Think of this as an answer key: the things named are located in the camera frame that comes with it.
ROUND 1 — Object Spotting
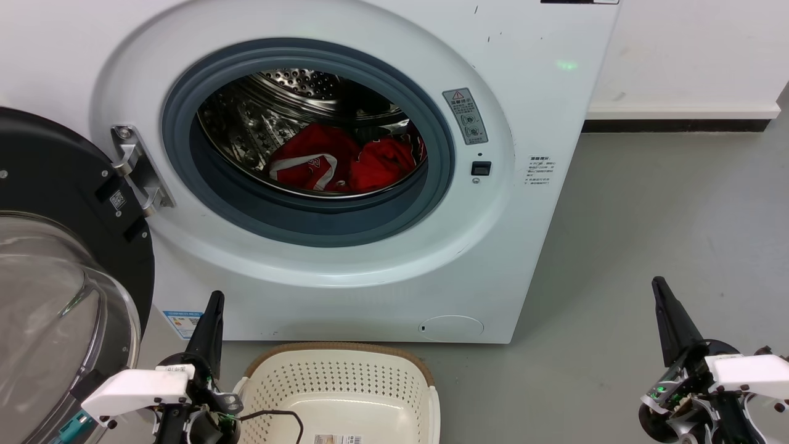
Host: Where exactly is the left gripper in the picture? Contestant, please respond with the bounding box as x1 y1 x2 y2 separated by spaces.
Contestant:
154 291 242 444

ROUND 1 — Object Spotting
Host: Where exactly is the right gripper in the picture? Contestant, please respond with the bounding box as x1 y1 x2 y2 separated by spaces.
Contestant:
638 276 765 444

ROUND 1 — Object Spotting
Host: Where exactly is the red garment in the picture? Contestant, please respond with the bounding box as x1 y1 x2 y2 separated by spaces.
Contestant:
267 122 427 194

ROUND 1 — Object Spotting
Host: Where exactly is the cream perforated laundry basket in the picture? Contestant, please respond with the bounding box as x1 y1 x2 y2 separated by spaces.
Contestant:
233 342 441 444

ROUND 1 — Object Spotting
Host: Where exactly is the stainless steel washing machine drum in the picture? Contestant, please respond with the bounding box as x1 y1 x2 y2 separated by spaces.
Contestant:
197 68 428 199

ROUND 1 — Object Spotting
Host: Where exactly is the black washer door with glass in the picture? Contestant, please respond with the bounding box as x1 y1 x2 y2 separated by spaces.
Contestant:
0 106 156 444

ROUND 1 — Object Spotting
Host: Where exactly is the blue energy label sticker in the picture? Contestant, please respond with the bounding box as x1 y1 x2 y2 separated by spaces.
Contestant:
163 310 204 340

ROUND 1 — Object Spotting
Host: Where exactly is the grey rubber door gasket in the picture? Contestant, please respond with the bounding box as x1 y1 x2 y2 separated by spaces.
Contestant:
161 38 456 249

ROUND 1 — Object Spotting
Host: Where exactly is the white front-load washing machine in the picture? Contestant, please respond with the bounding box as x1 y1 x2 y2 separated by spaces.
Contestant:
0 0 622 345

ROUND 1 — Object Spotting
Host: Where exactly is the silver door hinge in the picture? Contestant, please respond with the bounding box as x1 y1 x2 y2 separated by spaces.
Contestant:
111 125 176 218

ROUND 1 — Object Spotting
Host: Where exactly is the dark baseboard strip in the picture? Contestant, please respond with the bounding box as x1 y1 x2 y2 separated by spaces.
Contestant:
583 119 772 133

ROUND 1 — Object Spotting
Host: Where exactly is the white printed text label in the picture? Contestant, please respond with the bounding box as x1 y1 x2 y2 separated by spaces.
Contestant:
524 154 555 189

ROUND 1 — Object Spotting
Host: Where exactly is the round drain filter cover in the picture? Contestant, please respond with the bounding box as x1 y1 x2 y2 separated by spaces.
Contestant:
419 315 485 343

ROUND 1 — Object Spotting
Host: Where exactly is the grey warning sticker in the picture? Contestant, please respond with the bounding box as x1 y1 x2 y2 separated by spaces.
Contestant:
442 87 489 146

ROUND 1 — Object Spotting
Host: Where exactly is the thin black cable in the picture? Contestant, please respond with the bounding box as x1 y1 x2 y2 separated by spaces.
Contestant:
239 409 305 444

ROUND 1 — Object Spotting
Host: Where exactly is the teal cable connector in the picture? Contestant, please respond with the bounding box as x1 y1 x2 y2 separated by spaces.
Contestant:
52 412 93 444

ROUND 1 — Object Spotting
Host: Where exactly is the white wall ledge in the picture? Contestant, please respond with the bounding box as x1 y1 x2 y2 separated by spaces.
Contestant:
586 102 782 121

